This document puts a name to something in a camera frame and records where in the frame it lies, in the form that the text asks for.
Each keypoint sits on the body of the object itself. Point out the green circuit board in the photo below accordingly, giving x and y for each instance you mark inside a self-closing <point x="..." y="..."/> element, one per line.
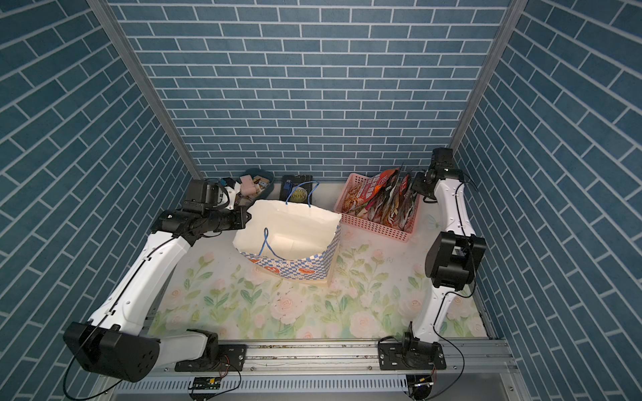
<point x="208" y="384"/>

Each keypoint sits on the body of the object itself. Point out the right aluminium corner post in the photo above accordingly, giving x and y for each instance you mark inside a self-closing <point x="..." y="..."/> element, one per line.
<point x="505" y="31"/>

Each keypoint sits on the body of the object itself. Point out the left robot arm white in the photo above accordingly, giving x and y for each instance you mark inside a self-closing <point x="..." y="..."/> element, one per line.
<point x="110" y="343"/>

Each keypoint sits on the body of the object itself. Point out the pink perforated plastic basket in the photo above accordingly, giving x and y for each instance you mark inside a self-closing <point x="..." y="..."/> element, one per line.
<point x="378" y="226"/>

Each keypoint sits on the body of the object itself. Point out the dark teal plastic bin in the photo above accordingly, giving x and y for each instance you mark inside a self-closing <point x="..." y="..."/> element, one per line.
<point x="264" y="181"/>

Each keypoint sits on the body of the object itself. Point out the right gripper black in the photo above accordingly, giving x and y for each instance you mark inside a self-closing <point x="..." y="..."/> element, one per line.
<point x="418" y="179"/>

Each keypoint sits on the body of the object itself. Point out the blue checkered paper bag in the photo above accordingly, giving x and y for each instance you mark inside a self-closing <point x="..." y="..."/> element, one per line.
<point x="293" y="241"/>

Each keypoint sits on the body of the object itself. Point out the floral table mat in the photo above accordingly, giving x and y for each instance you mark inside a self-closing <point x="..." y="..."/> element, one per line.
<point x="376" y="288"/>

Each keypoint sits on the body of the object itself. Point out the red fish seasoning packet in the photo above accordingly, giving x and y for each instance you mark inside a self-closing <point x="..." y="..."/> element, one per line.
<point x="359" y="195"/>

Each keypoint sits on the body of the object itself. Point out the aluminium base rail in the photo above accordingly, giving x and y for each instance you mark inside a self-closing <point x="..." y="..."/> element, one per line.
<point x="465" y="369"/>

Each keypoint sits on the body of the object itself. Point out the aluminium corner frame post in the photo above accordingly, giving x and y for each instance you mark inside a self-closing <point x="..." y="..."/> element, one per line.
<point x="123" y="47"/>

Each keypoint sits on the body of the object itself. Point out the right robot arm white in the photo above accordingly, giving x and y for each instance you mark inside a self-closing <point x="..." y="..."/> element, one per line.
<point x="454" y="257"/>

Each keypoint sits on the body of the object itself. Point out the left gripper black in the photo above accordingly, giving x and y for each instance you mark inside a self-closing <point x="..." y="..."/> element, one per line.
<point x="241" y="220"/>

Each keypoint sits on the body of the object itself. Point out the black seasoning packet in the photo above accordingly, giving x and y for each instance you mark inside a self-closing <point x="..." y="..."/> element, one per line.
<point x="407" y="205"/>

